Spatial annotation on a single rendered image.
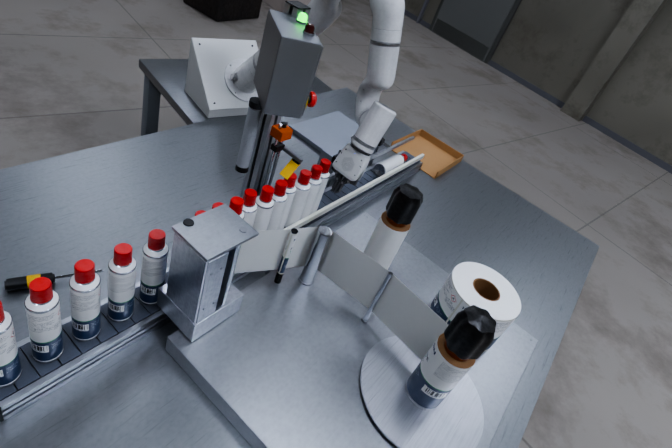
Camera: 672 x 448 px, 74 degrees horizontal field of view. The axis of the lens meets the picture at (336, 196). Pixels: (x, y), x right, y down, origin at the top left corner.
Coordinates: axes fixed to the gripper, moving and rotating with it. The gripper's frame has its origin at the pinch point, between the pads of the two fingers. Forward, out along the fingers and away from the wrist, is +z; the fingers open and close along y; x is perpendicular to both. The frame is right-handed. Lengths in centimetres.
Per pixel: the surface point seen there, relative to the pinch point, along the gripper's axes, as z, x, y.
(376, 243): 0.1, -19.9, 26.6
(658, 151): -126, 579, 141
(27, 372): 38, -90, 0
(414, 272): 6.0, -3.1, 38.1
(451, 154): -22, 90, 9
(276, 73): -29, -53, -6
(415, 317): 3, -35, 48
